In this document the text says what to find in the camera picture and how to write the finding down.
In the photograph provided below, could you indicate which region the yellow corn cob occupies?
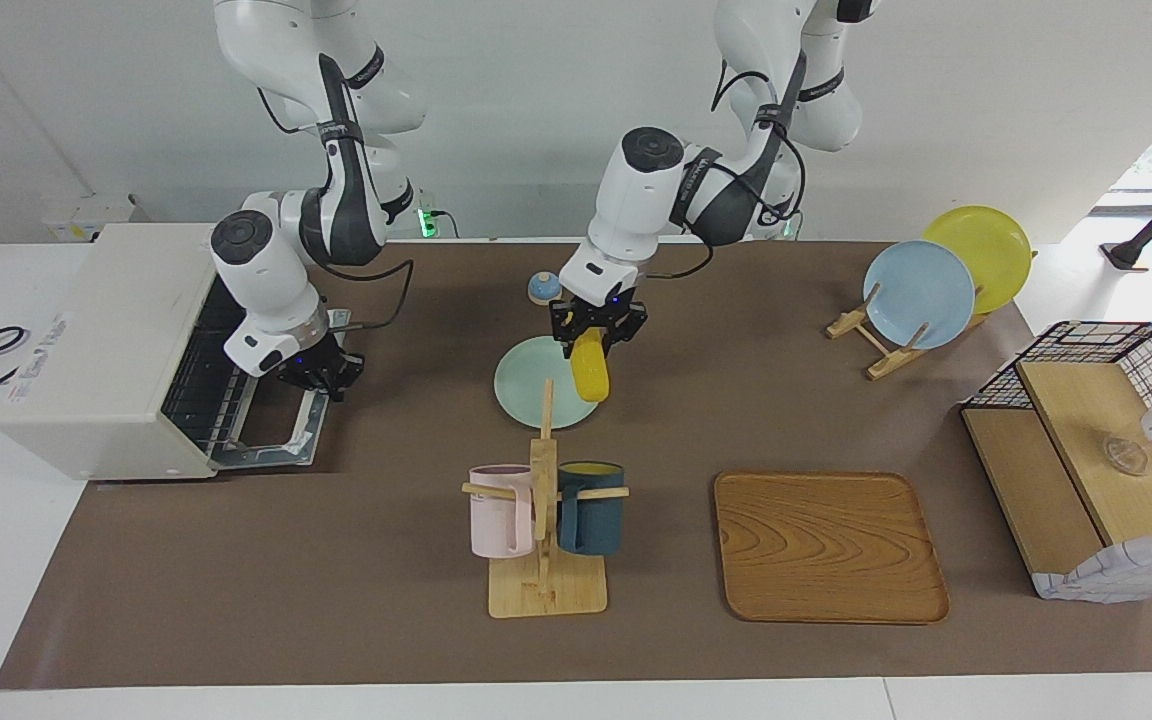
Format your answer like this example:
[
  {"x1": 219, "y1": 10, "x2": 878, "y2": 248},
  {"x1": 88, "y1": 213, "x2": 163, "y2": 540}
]
[{"x1": 570, "y1": 330, "x2": 612, "y2": 403}]

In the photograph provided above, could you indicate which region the mint green plate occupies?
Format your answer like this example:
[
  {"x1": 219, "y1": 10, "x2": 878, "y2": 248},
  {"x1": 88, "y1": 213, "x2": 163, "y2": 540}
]
[{"x1": 494, "y1": 336, "x2": 606, "y2": 430}]

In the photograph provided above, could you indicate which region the toaster oven glass door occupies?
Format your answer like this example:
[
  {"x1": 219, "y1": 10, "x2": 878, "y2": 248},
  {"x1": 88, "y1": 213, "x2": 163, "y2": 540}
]
[{"x1": 208, "y1": 308, "x2": 352, "y2": 471}]

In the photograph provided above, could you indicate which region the cream white toaster oven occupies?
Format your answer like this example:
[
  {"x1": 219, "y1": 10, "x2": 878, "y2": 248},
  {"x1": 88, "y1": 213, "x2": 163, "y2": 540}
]
[{"x1": 0, "y1": 223, "x2": 269, "y2": 483}]

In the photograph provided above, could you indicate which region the dark blue mug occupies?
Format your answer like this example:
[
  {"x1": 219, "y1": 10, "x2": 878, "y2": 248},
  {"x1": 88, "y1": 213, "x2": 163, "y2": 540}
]
[{"x1": 557, "y1": 461, "x2": 625, "y2": 556}]

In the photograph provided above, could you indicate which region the brown table mat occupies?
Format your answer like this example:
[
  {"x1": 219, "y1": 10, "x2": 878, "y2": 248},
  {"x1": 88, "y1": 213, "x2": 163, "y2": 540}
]
[{"x1": 0, "y1": 240, "x2": 1152, "y2": 691}]

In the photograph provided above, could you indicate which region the pink mug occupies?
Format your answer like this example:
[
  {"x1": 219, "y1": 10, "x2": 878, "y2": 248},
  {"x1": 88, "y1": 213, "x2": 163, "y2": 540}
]
[{"x1": 468, "y1": 464, "x2": 535, "y2": 559}]

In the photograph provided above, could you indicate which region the wooden plate rack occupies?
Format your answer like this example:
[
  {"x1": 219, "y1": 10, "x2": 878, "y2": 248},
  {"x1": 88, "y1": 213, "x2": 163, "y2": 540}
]
[{"x1": 826, "y1": 283, "x2": 989, "y2": 381}]

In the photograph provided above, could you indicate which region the wooden mug rack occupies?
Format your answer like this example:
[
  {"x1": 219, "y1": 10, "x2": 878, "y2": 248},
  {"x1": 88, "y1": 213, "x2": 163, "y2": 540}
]
[{"x1": 462, "y1": 379, "x2": 630, "y2": 619}]

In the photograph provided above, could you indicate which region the light blue plate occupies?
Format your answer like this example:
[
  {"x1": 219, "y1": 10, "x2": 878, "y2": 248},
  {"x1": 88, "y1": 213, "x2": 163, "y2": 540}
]
[{"x1": 863, "y1": 240, "x2": 977, "y2": 350}]

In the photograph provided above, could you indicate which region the brown wooden tray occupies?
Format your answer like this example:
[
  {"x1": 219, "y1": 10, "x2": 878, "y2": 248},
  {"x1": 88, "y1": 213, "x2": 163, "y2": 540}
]
[{"x1": 714, "y1": 471, "x2": 950, "y2": 625}]

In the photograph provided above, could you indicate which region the yellow plate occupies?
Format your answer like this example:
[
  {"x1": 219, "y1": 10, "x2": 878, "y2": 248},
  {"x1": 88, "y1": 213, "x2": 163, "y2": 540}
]
[{"x1": 923, "y1": 205, "x2": 1033, "y2": 315}]

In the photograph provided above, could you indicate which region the small clear glass piece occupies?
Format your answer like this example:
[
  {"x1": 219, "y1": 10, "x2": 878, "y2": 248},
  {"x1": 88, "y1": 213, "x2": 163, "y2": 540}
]
[{"x1": 1101, "y1": 437, "x2": 1149, "y2": 476}]

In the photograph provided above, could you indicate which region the white checked cloth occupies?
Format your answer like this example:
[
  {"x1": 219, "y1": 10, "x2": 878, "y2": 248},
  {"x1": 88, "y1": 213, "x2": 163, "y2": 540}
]
[{"x1": 1031, "y1": 528, "x2": 1152, "y2": 603}]

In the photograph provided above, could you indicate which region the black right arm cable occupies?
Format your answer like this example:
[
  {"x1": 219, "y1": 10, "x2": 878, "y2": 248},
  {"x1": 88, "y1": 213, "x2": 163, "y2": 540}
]
[{"x1": 256, "y1": 55, "x2": 415, "y2": 331}]

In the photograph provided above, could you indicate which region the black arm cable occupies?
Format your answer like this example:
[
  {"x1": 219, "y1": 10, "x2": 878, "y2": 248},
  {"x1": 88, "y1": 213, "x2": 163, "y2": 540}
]
[
  {"x1": 671, "y1": 55, "x2": 807, "y2": 281},
  {"x1": 256, "y1": 55, "x2": 415, "y2": 331}
]

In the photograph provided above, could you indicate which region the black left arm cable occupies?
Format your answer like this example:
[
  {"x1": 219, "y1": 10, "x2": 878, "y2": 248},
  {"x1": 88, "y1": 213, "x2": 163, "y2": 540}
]
[{"x1": 671, "y1": 55, "x2": 807, "y2": 281}]

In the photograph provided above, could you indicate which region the white wall box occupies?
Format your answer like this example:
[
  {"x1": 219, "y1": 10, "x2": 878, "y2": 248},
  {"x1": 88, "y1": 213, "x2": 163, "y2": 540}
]
[{"x1": 41, "y1": 193, "x2": 149, "y2": 244}]

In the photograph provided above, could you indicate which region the wood and wire shelf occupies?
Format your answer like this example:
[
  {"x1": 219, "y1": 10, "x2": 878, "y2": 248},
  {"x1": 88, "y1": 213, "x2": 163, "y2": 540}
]
[{"x1": 960, "y1": 321, "x2": 1152, "y2": 603}]

